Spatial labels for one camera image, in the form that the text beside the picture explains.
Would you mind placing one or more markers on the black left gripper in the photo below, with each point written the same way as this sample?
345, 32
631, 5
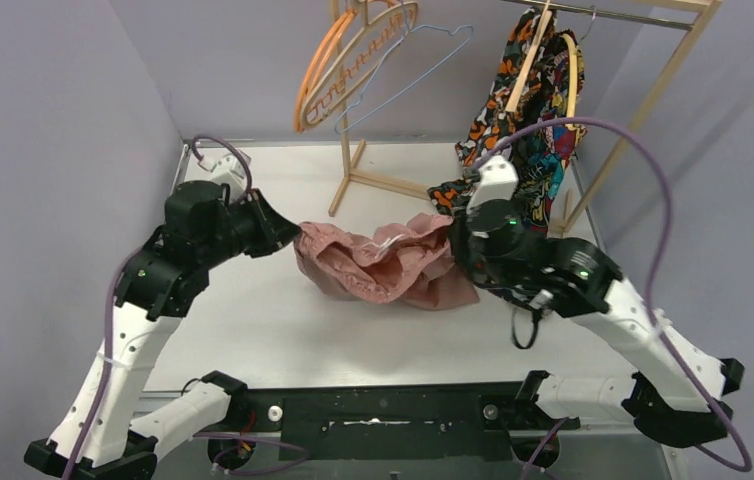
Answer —
261, 223

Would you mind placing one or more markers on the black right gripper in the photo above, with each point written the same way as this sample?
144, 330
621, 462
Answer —
460, 253

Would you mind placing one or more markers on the pink shorts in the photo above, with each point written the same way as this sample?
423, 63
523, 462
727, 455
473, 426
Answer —
409, 263

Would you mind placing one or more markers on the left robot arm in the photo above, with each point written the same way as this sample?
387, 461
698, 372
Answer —
101, 436

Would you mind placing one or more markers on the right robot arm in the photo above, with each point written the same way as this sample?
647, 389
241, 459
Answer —
675, 394

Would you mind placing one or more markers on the orange camouflage shorts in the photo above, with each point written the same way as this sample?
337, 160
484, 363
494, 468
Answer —
492, 123

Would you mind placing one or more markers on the colourful comic print shorts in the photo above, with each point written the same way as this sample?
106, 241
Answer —
542, 157

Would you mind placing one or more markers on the straight wooden hanger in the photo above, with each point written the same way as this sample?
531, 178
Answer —
516, 93

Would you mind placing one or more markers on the orange plastic hanger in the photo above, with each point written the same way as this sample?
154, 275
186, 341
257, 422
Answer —
332, 39

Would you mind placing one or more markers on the curved wooden hanger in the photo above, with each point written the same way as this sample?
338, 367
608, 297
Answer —
572, 96

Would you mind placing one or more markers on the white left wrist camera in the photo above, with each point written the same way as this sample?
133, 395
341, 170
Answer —
228, 169

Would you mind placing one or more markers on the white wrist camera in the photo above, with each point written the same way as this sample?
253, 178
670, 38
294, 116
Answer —
498, 180
228, 169

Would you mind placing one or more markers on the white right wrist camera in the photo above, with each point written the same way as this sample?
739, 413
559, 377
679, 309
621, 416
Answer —
498, 180

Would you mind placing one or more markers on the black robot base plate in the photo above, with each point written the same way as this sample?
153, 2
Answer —
413, 422

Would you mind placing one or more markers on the blue wire hanger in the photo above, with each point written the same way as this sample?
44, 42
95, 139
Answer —
416, 49

